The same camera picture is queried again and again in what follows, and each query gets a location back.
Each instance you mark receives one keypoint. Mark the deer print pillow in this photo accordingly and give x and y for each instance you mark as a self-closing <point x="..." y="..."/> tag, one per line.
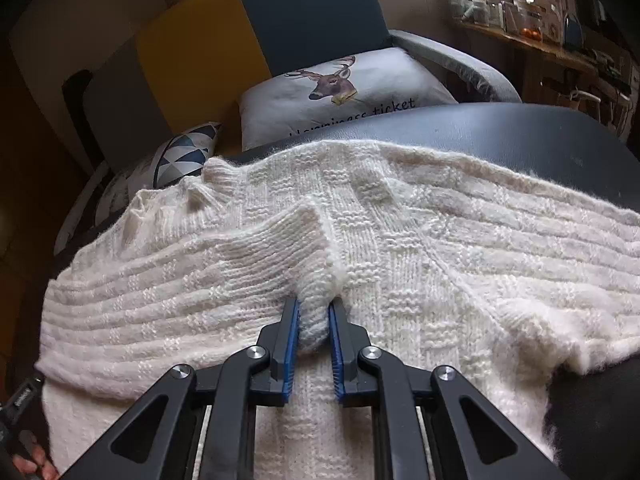
<point x="390" y="85"/>

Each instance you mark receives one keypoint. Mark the white display box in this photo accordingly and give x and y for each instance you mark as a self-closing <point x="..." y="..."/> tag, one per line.
<point x="530" y="15"/>

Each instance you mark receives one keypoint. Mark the brown wooden wardrobe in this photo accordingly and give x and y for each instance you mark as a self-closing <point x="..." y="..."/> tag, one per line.
<point x="20" y="285"/>

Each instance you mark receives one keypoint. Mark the oranges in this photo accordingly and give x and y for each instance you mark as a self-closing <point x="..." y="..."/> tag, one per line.
<point x="531" y="34"/>

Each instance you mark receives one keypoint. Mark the black upright panel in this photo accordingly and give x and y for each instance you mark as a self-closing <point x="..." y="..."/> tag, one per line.
<point x="75" y="110"/>

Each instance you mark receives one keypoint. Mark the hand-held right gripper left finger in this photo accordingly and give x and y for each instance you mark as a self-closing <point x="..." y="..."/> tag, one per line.
<point x="291" y="355"/>

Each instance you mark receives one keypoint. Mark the grey yellow teal sofa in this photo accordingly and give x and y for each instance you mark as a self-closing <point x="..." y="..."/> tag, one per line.
<point x="300" y="5"/>

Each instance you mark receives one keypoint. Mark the cream knit sweater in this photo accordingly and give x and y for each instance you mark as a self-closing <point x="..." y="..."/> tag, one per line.
<point x="425" y="260"/>

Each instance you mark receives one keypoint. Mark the blue handbag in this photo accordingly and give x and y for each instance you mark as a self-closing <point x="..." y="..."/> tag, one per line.
<point x="573" y="35"/>

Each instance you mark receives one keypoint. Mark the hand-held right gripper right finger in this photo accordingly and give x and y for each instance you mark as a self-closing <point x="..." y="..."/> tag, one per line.
<point x="336" y="360"/>

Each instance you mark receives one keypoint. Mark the blue triangle print pillow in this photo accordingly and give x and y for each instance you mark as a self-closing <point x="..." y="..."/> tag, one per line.
<point x="187" y="152"/>

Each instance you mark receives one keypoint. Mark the wooden side desk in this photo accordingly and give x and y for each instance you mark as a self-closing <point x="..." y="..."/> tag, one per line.
<point x="540" y="47"/>

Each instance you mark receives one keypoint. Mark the clear plastic container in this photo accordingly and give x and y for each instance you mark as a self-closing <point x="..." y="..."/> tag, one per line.
<point x="472" y="10"/>

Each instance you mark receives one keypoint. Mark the person's left hand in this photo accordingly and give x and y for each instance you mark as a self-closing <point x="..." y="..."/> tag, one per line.
<point x="37" y="465"/>

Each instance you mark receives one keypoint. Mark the white chair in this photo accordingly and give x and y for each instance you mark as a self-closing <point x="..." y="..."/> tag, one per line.
<point x="584" y="97"/>

